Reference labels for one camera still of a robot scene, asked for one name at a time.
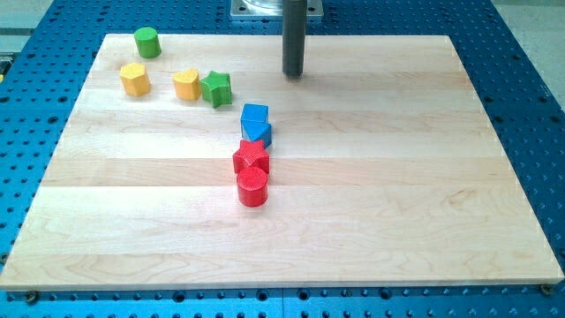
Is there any yellow hexagon block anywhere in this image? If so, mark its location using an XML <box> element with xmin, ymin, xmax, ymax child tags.
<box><xmin>120</xmin><ymin>63</ymin><xmax>151</xmax><ymax>97</ymax></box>

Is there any red star block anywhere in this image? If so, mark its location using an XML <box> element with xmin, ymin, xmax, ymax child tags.
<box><xmin>232</xmin><ymin>140</ymin><xmax>270</xmax><ymax>174</ymax></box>

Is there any red cylinder block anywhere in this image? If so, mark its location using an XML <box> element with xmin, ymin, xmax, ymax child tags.
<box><xmin>237</xmin><ymin>167</ymin><xmax>268</xmax><ymax>208</ymax></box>

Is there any blue triangle block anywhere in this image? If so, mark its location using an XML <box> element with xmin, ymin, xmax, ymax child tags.
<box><xmin>241</xmin><ymin>120</ymin><xmax>272</xmax><ymax>148</ymax></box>

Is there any blue cube block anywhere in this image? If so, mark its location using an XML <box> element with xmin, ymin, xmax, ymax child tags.
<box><xmin>240</xmin><ymin>103</ymin><xmax>268</xmax><ymax>126</ymax></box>

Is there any light wooden board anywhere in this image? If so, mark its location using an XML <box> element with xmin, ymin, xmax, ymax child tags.
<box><xmin>1</xmin><ymin>34</ymin><xmax>563</xmax><ymax>291</ymax></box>

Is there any green star block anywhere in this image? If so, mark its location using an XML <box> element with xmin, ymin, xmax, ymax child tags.
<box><xmin>200</xmin><ymin>71</ymin><xmax>232</xmax><ymax>108</ymax></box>

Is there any yellow heart block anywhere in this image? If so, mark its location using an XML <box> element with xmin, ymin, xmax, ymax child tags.
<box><xmin>173</xmin><ymin>68</ymin><xmax>201</xmax><ymax>101</ymax></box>

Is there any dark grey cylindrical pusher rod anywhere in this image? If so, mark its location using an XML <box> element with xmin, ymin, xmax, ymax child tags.
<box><xmin>282</xmin><ymin>0</ymin><xmax>307</xmax><ymax>79</ymax></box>

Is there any green cylinder block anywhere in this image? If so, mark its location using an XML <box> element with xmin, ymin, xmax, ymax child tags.
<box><xmin>133</xmin><ymin>26</ymin><xmax>162</xmax><ymax>58</ymax></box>

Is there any left board stop screw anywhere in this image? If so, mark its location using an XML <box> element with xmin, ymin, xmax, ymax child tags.
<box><xmin>24</xmin><ymin>291</ymin><xmax>40</xmax><ymax>305</ymax></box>

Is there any board stop screw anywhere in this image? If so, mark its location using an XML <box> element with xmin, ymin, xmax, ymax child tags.
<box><xmin>539</xmin><ymin>284</ymin><xmax>554</xmax><ymax>297</ymax></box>
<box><xmin>24</xmin><ymin>291</ymin><xmax>40</xmax><ymax>305</ymax></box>

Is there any right board stop screw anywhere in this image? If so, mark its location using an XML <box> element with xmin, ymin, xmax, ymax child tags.
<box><xmin>539</xmin><ymin>284</ymin><xmax>554</xmax><ymax>297</ymax></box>

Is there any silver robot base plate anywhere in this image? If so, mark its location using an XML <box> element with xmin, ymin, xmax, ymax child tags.
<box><xmin>230</xmin><ymin>0</ymin><xmax>324</xmax><ymax>20</ymax></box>

